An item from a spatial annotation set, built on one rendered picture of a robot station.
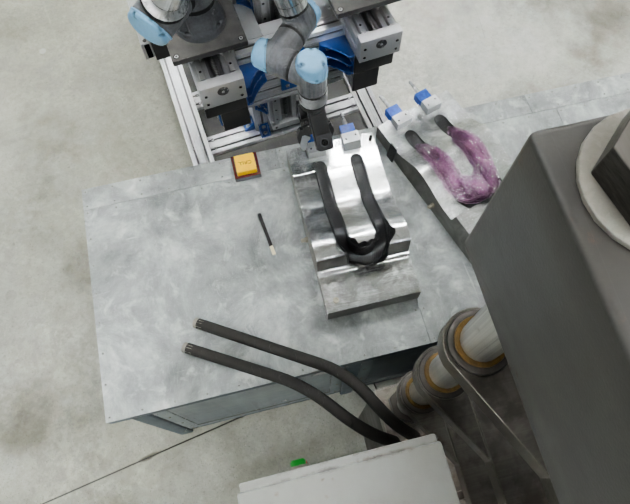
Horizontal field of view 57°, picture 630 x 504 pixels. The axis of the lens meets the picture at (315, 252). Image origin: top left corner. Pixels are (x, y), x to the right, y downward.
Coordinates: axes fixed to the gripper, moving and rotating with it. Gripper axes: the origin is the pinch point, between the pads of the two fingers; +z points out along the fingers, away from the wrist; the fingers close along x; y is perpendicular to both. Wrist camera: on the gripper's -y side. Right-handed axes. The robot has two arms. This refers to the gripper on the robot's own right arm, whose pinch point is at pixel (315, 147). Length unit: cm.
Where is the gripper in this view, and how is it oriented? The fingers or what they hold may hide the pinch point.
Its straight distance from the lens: 169.1
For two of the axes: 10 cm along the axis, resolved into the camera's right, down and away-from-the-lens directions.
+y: -2.4, -9.0, 3.6
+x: -9.7, 2.3, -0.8
